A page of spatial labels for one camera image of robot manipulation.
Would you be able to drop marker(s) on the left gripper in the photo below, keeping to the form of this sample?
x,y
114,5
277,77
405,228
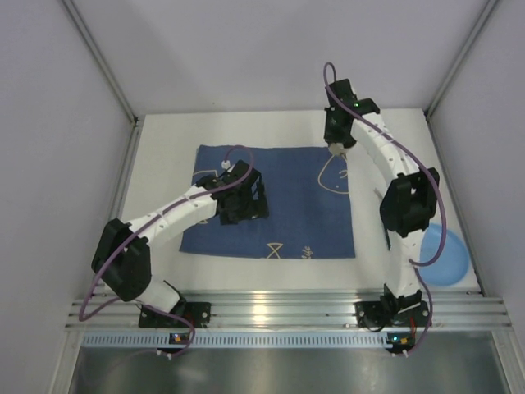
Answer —
x,y
254,197

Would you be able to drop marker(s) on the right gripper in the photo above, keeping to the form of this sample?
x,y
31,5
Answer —
x,y
336,137

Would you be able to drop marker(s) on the beige cup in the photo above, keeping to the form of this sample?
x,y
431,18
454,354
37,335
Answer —
x,y
337,149

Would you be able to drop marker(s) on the blue cloth placemat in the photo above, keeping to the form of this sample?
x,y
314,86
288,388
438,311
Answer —
x,y
309,207

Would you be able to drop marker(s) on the black handled knife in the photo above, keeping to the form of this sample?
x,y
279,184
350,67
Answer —
x,y
385,234

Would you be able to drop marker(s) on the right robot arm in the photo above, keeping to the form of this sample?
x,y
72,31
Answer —
x,y
409,202

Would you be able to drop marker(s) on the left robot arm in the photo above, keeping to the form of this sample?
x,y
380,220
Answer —
x,y
122,260

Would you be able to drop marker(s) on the blue plastic plate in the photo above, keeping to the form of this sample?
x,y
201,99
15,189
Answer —
x,y
453,263

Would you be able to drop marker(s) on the aluminium rail beam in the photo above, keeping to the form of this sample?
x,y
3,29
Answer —
x,y
335,310

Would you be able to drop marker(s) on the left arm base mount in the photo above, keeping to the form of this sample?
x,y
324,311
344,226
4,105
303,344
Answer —
x,y
198,314

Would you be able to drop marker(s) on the perforated cable duct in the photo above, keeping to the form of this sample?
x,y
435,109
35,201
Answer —
x,y
241,340

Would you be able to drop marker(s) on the right frame post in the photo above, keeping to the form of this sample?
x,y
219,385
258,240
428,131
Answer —
x,y
481,21

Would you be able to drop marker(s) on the frame post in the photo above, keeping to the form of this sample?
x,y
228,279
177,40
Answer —
x,y
481,21
100,60

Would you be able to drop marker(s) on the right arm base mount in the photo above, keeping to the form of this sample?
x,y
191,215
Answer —
x,y
393,312

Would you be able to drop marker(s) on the left frame post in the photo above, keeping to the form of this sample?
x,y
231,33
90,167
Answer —
x,y
100,60

